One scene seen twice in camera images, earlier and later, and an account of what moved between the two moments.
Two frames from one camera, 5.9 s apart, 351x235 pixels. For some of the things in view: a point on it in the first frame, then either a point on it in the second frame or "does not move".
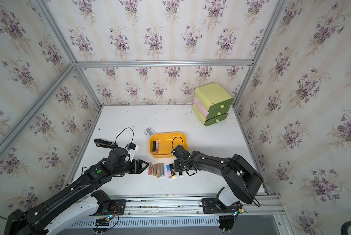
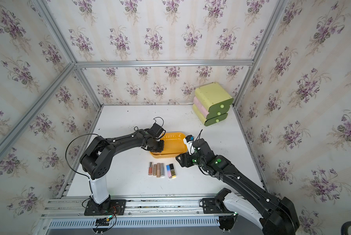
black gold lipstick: [172, 171] does not move
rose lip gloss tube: [150, 168] does not move
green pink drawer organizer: [211, 103] does not move
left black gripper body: [127, 168] -> [157, 146]
